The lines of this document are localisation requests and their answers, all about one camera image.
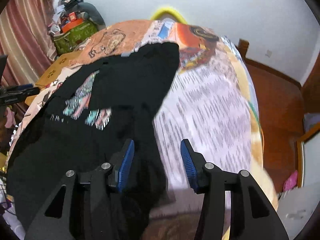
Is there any black elephant print t-shirt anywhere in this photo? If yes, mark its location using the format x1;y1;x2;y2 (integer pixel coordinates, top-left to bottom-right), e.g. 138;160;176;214
7;42;180;239

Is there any white cartoon print t-shirt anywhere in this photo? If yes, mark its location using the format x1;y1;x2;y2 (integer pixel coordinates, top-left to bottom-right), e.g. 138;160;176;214
21;67;80;127

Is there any pink striped curtain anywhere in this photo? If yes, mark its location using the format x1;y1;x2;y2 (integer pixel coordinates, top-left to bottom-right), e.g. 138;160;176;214
0;0;57;88

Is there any newspaper print bed blanket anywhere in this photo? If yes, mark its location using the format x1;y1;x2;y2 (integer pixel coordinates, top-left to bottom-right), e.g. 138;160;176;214
7;18;279;240

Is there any green patterned storage box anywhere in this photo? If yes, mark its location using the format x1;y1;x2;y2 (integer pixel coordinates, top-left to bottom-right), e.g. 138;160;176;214
53;21;98;55

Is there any pink slipper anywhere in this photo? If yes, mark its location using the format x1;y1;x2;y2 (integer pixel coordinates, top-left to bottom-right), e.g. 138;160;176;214
283;170;298;192

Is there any orange box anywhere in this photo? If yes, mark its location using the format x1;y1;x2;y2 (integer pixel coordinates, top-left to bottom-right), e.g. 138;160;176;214
62;18;84;33

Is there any yellow foam headboard arch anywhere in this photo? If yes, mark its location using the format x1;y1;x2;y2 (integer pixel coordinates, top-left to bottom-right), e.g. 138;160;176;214
150;7;188;24

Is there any white wall socket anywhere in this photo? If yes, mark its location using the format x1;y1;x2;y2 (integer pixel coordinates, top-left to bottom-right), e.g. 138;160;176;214
265;50;272;57

